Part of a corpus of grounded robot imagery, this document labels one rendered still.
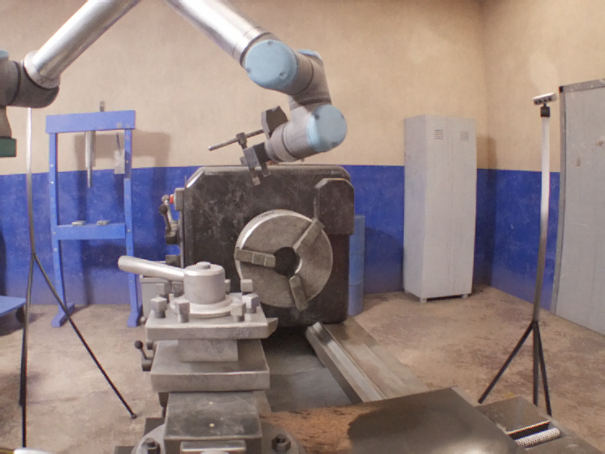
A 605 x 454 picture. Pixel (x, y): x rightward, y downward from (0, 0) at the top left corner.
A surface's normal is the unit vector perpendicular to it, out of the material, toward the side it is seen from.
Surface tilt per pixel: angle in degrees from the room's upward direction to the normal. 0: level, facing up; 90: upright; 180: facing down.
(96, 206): 90
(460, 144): 90
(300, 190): 90
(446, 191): 90
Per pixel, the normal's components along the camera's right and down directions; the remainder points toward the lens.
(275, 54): -0.30, 0.17
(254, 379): 0.18, 0.12
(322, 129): 0.61, -0.01
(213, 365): 0.00, -0.99
